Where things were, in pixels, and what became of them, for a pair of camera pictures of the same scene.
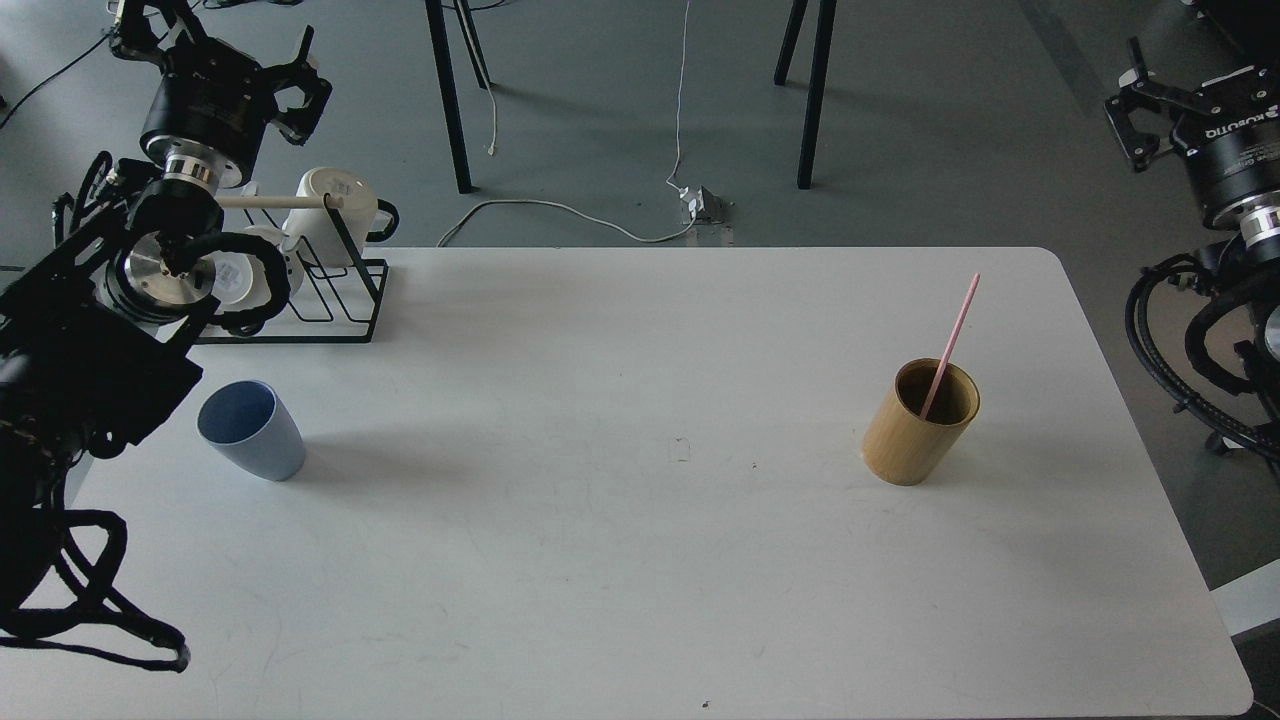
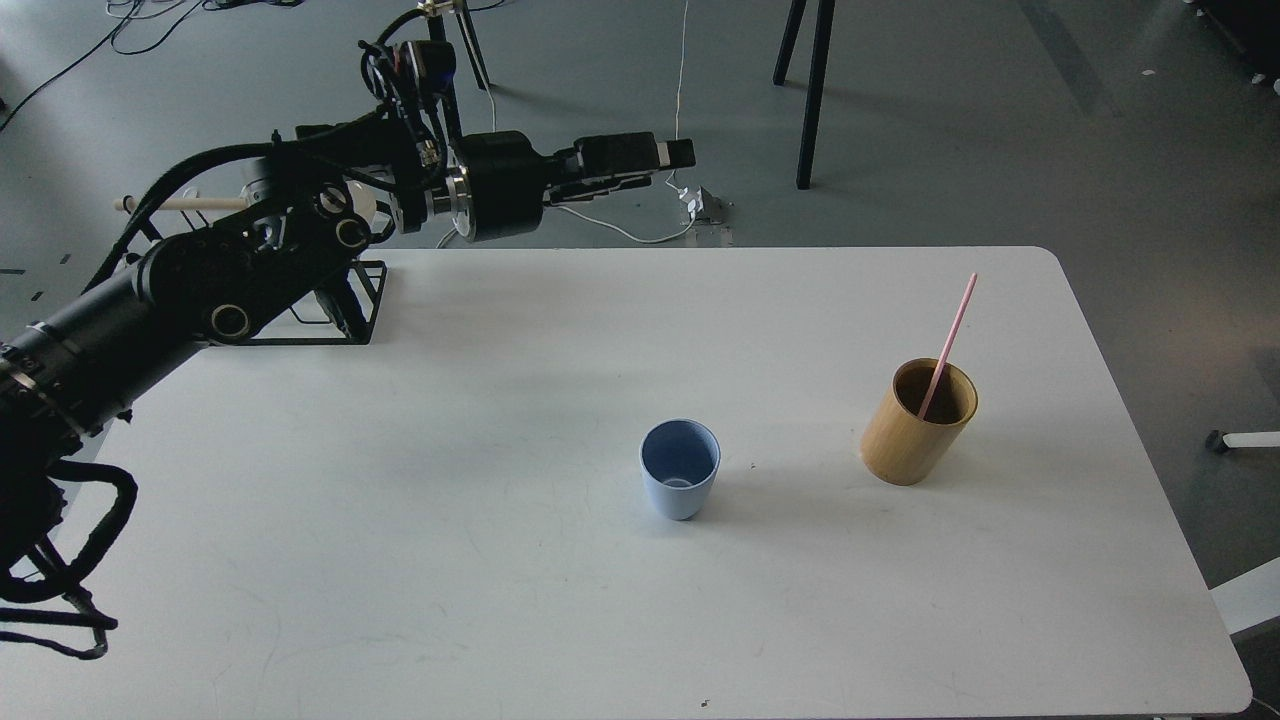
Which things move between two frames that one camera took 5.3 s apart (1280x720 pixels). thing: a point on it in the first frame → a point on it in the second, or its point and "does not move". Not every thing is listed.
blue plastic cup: (250, 423) → (680, 457)
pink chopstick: (951, 344) does not move
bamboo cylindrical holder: (901, 447) does not move
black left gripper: (209, 116) → (504, 181)
